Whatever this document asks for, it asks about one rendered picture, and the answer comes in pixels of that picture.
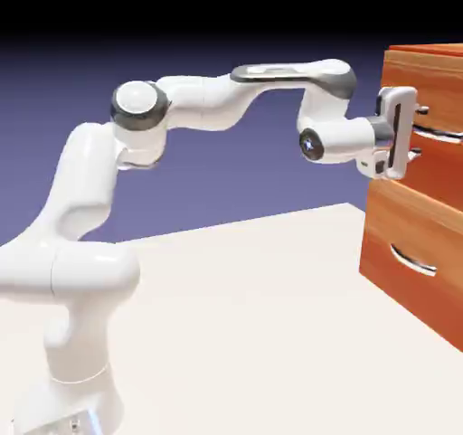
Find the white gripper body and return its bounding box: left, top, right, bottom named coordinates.
left=375, top=86, right=420, bottom=182

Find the orange wooden cabinet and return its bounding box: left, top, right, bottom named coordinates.
left=358, top=43, right=463, bottom=353

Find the curved silver drawer handle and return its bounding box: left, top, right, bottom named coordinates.
left=411, top=124, right=463, bottom=144
left=389, top=243, right=438, bottom=278

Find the orange wooden drawer front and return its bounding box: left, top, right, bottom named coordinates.
left=358, top=176, right=463, bottom=353
left=367, top=48, right=463, bottom=213

